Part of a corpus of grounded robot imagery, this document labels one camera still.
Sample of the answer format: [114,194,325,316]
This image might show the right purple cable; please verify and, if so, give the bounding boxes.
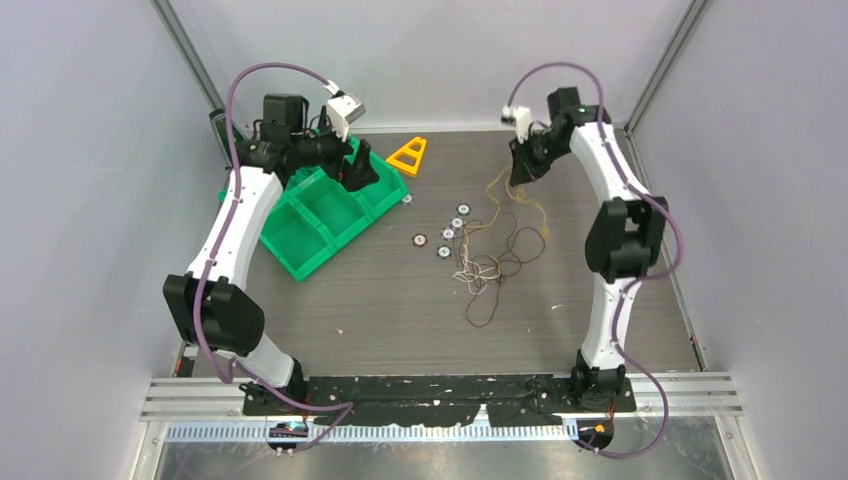
[506,62,684,461]

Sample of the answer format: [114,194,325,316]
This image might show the yellow wire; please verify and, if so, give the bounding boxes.
[484,165,551,238]

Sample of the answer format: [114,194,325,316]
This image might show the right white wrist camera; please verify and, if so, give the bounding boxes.
[500,105,533,144]

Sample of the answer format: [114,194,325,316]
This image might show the green compartment tray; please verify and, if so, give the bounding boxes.
[259,152,409,282]

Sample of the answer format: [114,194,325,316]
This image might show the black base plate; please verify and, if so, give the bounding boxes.
[238,374,636,427]

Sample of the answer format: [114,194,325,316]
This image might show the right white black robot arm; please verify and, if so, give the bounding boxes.
[501,87,668,411]

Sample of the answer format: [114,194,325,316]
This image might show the yellow triangular plastic piece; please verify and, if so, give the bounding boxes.
[385,136,427,178]

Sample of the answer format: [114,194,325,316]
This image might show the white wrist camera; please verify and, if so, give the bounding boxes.
[500,105,533,144]
[326,90,366,142]

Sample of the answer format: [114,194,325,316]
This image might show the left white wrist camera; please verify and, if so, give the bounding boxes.
[326,90,366,142]

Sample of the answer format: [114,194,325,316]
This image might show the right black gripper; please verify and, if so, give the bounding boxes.
[507,128,569,186]

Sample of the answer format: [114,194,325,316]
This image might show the green black corner device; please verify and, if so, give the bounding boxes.
[208,108,244,170]

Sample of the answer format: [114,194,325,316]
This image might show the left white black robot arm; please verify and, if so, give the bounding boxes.
[163,92,379,414]

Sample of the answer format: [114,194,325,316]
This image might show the coloured wire bundle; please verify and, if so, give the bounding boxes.
[451,211,549,330]

